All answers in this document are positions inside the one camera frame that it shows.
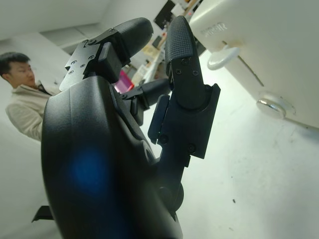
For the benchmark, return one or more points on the cream white toaster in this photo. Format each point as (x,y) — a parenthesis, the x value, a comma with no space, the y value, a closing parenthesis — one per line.
(274,49)

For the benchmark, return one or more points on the person in beige jacket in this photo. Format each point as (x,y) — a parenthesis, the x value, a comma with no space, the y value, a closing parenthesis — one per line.
(25,107)

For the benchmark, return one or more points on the chrome toaster dial knob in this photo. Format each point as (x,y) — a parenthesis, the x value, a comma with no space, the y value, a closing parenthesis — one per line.
(274,105)

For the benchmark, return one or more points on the white toaster lever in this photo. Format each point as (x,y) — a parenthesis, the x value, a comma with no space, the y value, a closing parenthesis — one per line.
(221,58)

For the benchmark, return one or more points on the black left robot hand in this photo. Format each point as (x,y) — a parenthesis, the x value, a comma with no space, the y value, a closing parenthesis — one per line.
(99,161)

